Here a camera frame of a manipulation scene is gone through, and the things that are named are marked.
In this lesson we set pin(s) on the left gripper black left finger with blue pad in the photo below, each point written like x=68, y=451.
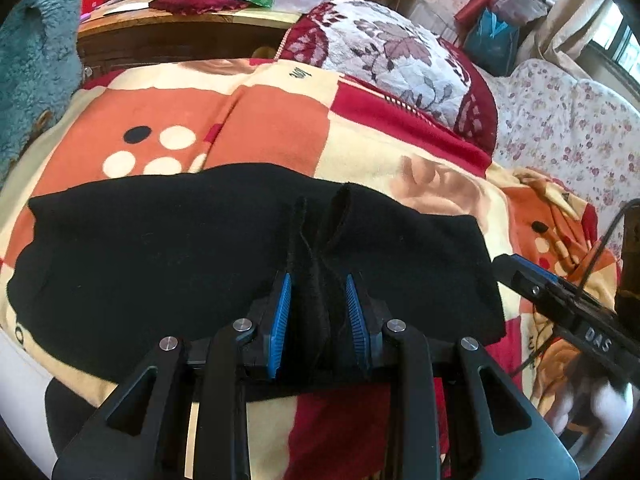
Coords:
x=141, y=430

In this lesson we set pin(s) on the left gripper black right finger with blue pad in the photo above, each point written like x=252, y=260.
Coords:
x=454, y=412

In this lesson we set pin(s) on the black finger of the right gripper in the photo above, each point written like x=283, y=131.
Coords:
x=577, y=317

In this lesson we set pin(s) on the black pants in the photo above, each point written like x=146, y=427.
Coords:
x=116, y=265

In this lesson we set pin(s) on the gloved right hand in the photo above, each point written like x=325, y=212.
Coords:
x=608, y=411

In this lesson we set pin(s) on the pink floral bed sheet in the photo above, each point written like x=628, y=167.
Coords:
x=575, y=130

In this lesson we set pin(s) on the teal plastic bag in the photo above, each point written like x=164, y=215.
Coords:
x=492, y=44

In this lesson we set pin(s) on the transparent storage bag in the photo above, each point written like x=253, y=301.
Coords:
x=518, y=12

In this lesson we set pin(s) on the beige curtain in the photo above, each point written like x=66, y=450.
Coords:
x=562, y=35

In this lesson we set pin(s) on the orange red cartoon blanket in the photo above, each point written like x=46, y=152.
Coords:
x=187, y=117

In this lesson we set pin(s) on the white maroon floral pillow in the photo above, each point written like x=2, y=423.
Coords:
x=380, y=47

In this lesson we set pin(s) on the teal fluffy blanket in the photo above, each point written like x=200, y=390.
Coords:
x=40, y=70

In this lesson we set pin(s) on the wooden bedside cabinet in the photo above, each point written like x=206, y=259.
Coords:
x=132, y=33

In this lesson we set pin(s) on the maroon knitted cloth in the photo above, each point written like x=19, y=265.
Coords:
x=198, y=7

